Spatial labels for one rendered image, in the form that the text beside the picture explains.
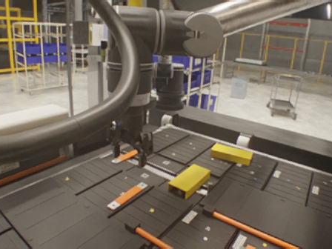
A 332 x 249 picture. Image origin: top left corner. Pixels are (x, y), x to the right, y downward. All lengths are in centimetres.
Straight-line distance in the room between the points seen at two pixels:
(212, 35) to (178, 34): 8
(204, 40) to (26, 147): 44
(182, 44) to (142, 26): 10
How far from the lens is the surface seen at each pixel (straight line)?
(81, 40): 331
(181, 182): 77
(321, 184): 100
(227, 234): 65
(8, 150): 26
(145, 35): 54
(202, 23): 57
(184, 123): 184
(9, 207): 75
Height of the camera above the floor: 144
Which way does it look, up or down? 20 degrees down
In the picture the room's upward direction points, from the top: 4 degrees clockwise
